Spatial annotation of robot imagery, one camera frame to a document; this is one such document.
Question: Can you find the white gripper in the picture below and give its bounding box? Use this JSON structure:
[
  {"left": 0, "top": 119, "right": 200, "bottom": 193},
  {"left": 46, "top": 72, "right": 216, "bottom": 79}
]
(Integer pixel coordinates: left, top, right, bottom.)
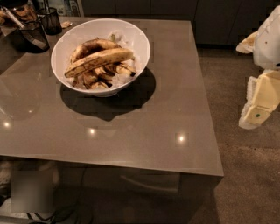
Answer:
[{"left": 235, "top": 5, "right": 280, "bottom": 130}]

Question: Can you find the long top spotted banana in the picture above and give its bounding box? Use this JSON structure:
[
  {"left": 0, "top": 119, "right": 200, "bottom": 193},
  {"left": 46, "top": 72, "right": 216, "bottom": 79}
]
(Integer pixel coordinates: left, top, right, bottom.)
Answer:
[{"left": 65, "top": 48, "right": 133, "bottom": 78}]

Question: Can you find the small banana at right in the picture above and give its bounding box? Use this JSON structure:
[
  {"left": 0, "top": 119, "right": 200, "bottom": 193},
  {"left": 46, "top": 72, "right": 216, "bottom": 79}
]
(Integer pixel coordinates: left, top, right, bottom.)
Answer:
[{"left": 115, "top": 63, "right": 137, "bottom": 77}]

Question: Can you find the brown banana pieces bottom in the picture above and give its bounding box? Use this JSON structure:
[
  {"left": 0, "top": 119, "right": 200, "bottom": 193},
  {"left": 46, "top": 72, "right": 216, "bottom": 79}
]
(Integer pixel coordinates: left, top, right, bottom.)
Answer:
[{"left": 72, "top": 64, "right": 116, "bottom": 89}]

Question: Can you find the curved banana behind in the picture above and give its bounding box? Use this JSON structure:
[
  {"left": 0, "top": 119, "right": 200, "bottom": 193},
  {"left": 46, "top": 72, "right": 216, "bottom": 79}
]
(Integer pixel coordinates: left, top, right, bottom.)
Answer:
[{"left": 70, "top": 38, "right": 120, "bottom": 64}]

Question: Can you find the white ceramic bowl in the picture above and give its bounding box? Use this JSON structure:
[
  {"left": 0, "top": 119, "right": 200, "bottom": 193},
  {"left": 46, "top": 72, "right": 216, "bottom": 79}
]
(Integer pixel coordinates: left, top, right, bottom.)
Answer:
[{"left": 51, "top": 18, "right": 151, "bottom": 97}]

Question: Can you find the dark glass bowl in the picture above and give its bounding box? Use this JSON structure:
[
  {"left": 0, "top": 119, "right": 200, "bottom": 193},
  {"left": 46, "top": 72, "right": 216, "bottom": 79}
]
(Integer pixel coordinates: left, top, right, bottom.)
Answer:
[{"left": 10, "top": 22, "right": 49, "bottom": 53}]

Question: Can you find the small wrapper on table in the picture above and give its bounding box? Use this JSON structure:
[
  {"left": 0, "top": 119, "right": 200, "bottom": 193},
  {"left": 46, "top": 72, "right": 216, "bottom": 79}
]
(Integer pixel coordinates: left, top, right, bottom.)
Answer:
[{"left": 60, "top": 21, "right": 73, "bottom": 29}]

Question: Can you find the black mesh pen cup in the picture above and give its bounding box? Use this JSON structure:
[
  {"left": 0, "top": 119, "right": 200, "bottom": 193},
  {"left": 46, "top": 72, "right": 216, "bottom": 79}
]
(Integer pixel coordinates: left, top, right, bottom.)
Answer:
[{"left": 38, "top": 7, "right": 62, "bottom": 35}]

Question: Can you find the glass jar with snacks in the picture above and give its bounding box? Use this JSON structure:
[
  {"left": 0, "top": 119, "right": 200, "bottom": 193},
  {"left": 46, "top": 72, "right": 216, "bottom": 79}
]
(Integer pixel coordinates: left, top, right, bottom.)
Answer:
[{"left": 0, "top": 0, "right": 38, "bottom": 27}]

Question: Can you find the black cable on floor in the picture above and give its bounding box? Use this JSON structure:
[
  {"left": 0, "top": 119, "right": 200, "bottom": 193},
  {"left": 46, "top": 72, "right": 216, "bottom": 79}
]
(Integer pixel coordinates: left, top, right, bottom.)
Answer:
[{"left": 26, "top": 200, "right": 95, "bottom": 224}]

